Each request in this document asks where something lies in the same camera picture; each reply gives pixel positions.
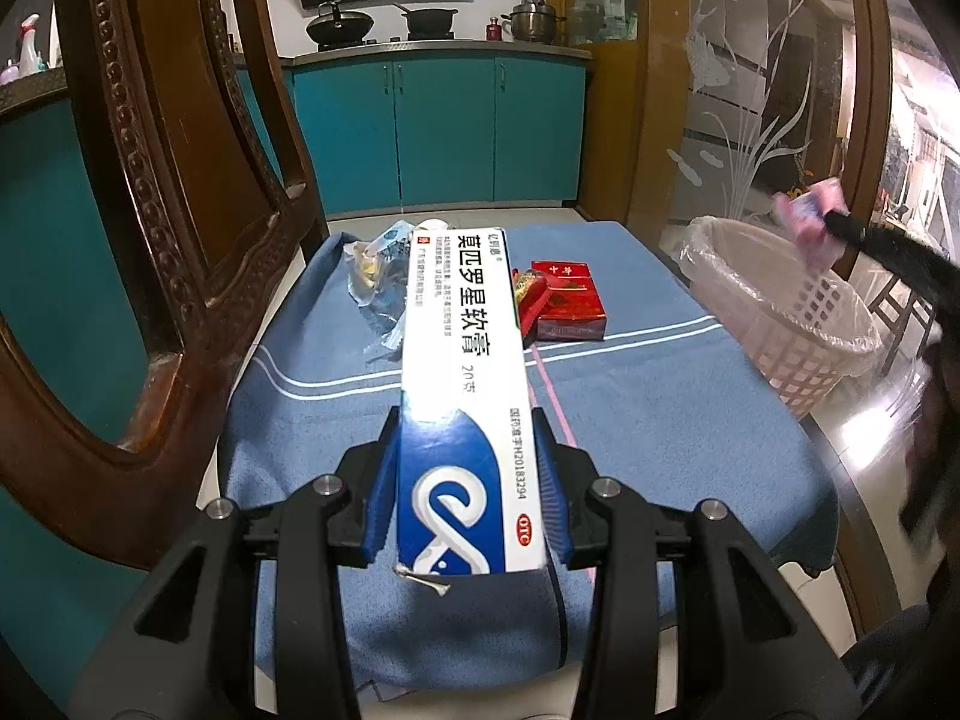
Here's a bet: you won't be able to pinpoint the small red canister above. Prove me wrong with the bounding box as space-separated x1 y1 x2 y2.
485 16 503 43

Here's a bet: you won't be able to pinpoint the clear blue plastic bag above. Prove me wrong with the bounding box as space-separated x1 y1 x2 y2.
345 220 413 361

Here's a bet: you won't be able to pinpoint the red snack wrapper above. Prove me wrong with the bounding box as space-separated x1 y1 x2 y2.
512 270 550 344

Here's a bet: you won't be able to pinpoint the steel stock pot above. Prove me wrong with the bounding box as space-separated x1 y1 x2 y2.
501 0 566 44

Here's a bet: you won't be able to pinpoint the carved wooden chair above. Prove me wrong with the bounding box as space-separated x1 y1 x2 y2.
2 0 327 569

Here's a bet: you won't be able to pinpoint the pink plastic trash basket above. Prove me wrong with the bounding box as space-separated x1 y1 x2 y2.
677 216 882 418

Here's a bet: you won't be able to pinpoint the wooden stool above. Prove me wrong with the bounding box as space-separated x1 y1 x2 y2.
869 275 934 379

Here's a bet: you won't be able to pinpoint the small pink wrapper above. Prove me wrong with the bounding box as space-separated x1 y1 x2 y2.
773 177 850 275

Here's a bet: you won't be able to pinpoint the black wok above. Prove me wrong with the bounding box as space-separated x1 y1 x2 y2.
306 2 374 50

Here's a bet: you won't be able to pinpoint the white blue ointment box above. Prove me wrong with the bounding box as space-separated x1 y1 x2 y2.
395 223 547 577

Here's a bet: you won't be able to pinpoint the red cigarette box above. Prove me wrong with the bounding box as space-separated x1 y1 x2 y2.
532 260 607 341

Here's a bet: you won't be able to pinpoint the blue table cloth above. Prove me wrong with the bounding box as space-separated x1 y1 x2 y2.
216 219 842 694

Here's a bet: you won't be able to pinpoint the black cooking pot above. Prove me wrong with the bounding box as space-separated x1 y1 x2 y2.
395 4 459 41

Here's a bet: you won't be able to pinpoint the teal lower kitchen cabinets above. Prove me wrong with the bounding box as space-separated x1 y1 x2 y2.
2 41 587 702

